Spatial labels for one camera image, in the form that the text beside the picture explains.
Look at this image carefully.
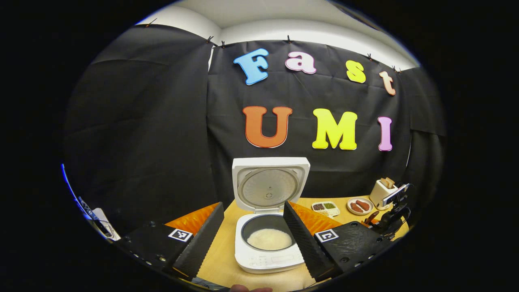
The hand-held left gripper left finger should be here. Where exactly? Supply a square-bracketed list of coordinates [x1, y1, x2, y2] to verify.
[116, 202, 225, 280]

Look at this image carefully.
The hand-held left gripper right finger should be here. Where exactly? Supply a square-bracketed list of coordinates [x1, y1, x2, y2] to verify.
[283, 200, 392, 283]

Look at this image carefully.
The white rice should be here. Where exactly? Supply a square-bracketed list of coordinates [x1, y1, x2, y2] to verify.
[247, 228, 293, 251]

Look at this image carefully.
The white rice cooker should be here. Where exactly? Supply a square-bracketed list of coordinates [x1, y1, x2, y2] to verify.
[232, 157, 311, 275]

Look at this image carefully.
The white toaster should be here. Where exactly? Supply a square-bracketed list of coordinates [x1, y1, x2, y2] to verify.
[369, 177, 399, 210]

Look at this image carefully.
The white divided bean dish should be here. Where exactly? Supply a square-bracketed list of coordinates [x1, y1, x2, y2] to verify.
[311, 201, 341, 217]

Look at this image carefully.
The white round plate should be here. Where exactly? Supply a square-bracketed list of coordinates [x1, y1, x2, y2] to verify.
[347, 197, 374, 216]

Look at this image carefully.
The white side desk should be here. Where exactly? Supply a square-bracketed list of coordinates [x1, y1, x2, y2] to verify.
[91, 208, 121, 240]

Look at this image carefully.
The black backdrop cloth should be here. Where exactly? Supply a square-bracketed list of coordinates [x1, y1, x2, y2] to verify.
[63, 24, 446, 236]

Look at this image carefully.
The computer monitor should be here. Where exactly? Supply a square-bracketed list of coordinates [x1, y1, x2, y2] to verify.
[61, 163, 96, 221]

